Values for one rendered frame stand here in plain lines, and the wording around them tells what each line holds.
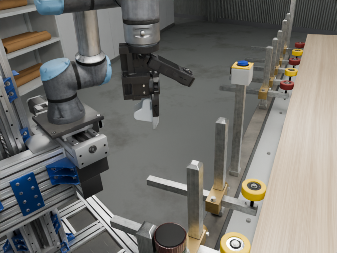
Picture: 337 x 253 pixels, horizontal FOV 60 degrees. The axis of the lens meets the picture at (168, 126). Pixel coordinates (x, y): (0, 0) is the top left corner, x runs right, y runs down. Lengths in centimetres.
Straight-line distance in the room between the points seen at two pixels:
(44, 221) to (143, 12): 118
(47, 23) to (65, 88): 267
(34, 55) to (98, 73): 290
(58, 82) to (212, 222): 79
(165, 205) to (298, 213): 140
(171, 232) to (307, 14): 727
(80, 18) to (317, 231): 99
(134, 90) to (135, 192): 179
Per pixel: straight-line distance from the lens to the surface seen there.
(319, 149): 129
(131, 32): 60
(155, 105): 65
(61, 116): 122
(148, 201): 229
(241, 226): 129
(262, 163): 163
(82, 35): 113
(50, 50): 390
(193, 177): 78
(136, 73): 64
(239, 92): 118
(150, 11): 59
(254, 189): 102
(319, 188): 109
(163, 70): 64
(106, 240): 182
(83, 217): 198
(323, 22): 753
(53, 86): 118
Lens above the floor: 157
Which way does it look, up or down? 29 degrees down
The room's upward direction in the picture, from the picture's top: 4 degrees counter-clockwise
